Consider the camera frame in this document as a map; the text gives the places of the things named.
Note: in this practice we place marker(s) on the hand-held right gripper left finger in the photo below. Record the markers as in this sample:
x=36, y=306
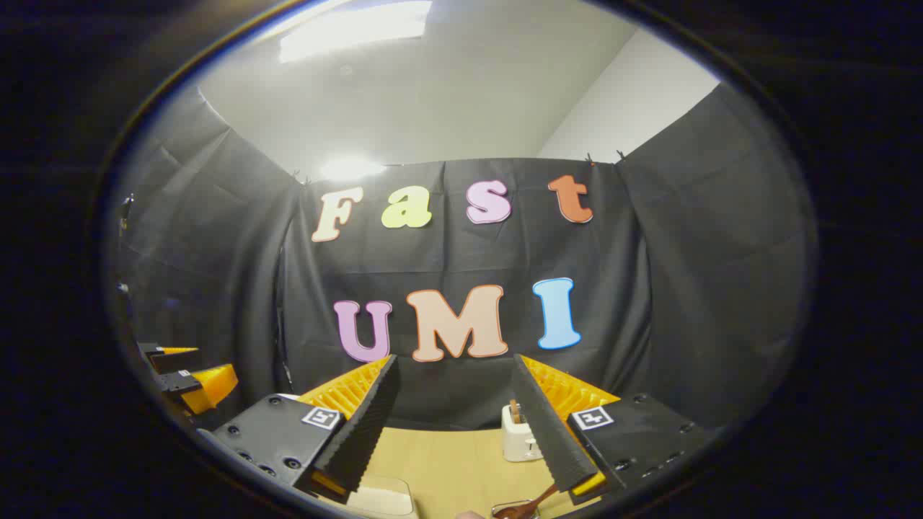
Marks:
x=360, y=432

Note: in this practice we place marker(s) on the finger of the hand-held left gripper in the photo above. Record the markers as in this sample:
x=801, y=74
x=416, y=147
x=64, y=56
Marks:
x=205, y=386
x=169, y=360

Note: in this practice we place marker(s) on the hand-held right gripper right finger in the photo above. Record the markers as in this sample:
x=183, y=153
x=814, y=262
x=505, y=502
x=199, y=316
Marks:
x=551, y=432

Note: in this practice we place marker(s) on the brown wooden spoon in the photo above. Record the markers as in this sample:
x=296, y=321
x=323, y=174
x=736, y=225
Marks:
x=526, y=507

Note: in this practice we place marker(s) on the clear chopstick holder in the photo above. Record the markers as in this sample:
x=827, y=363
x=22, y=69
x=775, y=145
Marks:
x=499, y=510

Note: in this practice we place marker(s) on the white toaster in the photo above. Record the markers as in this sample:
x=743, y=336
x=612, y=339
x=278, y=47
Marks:
x=515, y=443

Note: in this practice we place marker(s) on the brown bread slice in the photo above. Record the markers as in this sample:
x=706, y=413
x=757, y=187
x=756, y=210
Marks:
x=515, y=412

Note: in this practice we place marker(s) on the black backdrop cloth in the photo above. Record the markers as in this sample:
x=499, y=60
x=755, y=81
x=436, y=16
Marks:
x=649, y=288

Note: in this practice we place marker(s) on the ceiling light panel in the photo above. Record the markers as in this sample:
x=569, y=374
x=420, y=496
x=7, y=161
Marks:
x=353, y=32

